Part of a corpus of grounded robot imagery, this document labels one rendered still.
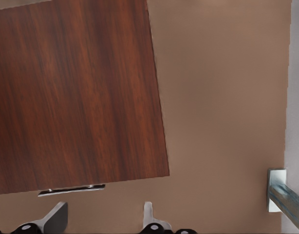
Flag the silver cabinet handle bar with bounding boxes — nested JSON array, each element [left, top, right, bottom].
[[37, 184, 106, 197]]

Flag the dark wooden cabinet box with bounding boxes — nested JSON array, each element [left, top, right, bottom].
[[0, 0, 170, 195]]

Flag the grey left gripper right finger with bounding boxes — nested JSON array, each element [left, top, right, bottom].
[[142, 201, 172, 232]]

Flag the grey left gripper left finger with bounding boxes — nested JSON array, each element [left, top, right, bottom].
[[34, 201, 69, 234]]

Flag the silver frame post foot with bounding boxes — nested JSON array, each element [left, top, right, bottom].
[[267, 168, 287, 214]]

